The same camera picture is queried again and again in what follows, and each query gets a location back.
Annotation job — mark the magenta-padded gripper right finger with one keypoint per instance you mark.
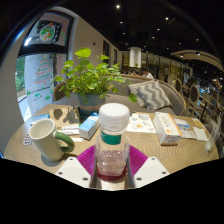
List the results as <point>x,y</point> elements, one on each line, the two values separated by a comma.
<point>150,170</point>

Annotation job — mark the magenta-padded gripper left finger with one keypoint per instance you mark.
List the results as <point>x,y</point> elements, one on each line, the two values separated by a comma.
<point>73,170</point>

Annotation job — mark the clear plastic bottle white cap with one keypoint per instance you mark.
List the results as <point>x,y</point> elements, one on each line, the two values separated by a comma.
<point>112,146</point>

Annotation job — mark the flat round red coaster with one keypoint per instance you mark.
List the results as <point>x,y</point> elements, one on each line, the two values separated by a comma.
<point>111,177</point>

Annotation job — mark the white slim box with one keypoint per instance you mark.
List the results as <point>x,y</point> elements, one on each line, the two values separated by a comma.
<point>69,130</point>

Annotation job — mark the white box with orange print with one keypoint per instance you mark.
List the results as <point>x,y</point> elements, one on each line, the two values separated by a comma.
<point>166,128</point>

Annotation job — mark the light blue small carton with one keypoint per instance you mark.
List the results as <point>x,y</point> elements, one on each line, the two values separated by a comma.
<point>88,126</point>

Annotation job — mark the leaflet with egg pictures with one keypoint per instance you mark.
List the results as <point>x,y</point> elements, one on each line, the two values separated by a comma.
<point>141,123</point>

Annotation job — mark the brown paper sheet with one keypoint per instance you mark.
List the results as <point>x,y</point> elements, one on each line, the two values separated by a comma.
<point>61,116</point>

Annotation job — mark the white paper napkin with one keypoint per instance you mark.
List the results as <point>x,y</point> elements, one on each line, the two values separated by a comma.
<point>201,134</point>

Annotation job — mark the yellow leaflet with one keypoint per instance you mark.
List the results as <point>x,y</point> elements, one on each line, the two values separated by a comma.
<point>197,122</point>

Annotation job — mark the clear plastic cup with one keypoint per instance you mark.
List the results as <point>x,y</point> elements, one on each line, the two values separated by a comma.
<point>211,140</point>

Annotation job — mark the grey white chevron cushion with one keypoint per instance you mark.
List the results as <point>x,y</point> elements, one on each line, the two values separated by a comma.
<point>151,95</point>

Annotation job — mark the grey curved sofa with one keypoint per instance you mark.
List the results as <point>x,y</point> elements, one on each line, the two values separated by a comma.
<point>180,100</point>

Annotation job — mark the group of dining chairs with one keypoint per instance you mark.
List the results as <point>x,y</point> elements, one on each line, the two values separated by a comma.
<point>196,96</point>

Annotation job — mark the green potted plant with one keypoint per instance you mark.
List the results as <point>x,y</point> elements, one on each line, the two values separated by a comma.
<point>88,80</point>

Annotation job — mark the person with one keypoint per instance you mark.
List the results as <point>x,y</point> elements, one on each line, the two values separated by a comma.
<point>146,73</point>
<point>134,72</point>

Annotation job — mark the white round pillar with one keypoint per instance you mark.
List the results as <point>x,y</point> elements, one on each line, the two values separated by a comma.
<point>135,57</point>

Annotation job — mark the food poster on window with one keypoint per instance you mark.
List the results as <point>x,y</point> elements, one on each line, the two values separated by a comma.
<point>47,31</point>

